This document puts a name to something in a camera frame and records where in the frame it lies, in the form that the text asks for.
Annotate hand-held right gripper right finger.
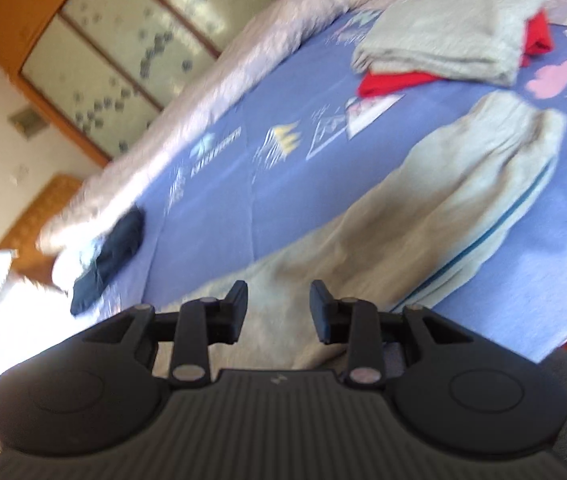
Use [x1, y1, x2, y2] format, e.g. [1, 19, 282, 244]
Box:
[310, 279, 470, 389]

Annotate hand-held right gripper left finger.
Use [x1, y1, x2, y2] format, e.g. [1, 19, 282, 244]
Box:
[83, 280, 249, 389]

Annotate grey pants with striped waistband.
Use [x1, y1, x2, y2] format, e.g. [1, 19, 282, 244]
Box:
[156, 91, 567, 372]

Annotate navy blue folded garment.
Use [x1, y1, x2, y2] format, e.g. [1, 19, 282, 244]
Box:
[70, 209, 144, 317]

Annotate light blue patterned pillow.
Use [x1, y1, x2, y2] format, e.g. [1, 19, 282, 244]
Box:
[52, 240, 106, 291]

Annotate blue printed bedsheet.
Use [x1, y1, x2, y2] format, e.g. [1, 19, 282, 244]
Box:
[98, 0, 567, 363]

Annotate wooden headboard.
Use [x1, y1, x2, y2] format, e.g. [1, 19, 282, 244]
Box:
[2, 174, 85, 288]

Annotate white quilt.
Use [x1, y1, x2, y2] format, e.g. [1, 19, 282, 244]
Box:
[37, 0, 385, 257]

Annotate red folded garment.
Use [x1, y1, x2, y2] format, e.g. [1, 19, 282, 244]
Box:
[358, 9, 552, 101]

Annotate wooden wardrobe with glass doors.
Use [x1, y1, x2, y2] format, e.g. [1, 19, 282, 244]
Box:
[0, 0, 291, 169]

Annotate folded light grey garment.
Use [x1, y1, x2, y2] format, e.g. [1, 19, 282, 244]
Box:
[351, 0, 557, 87]

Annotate wall switch plate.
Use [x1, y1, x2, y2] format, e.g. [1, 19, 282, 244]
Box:
[7, 106, 47, 139]

